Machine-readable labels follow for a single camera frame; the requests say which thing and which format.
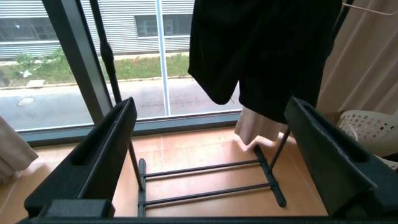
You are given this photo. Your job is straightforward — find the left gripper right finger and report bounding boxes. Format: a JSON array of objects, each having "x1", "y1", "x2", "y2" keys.
[{"x1": 284, "y1": 96, "x2": 398, "y2": 218}]

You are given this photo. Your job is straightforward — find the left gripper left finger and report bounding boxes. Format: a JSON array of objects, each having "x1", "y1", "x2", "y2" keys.
[{"x1": 24, "y1": 96, "x2": 138, "y2": 216}]

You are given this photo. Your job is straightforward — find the black shorts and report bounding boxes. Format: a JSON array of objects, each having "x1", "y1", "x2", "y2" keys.
[{"x1": 187, "y1": 0, "x2": 343, "y2": 124}]

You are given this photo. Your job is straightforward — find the white laundry basket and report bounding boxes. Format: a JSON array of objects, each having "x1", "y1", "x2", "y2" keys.
[{"x1": 337, "y1": 110, "x2": 398, "y2": 170}]

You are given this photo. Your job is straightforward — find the black clothes rack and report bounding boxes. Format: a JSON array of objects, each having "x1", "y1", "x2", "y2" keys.
[{"x1": 89, "y1": 0, "x2": 355, "y2": 218}]

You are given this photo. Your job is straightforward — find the beige curtain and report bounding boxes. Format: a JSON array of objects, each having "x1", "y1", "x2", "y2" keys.
[
  {"x1": 234, "y1": 0, "x2": 398, "y2": 147},
  {"x1": 0, "y1": 114, "x2": 39, "y2": 183}
]

